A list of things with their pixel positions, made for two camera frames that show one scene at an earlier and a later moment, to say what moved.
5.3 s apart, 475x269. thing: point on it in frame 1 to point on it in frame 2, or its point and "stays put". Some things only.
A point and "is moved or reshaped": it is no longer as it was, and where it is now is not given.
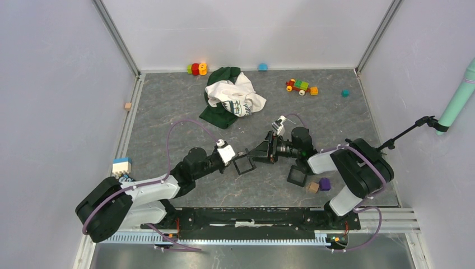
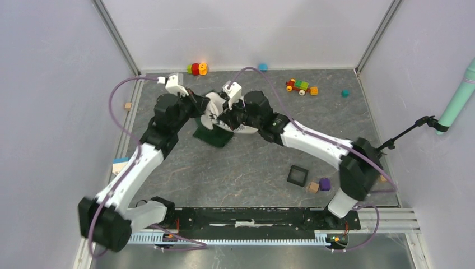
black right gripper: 260,153 to 228,116
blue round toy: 262,67 stays put
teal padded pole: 463,92 stays put
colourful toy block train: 301,87 stays put
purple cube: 325,184 stays put
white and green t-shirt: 228,94 is moved or reshaped
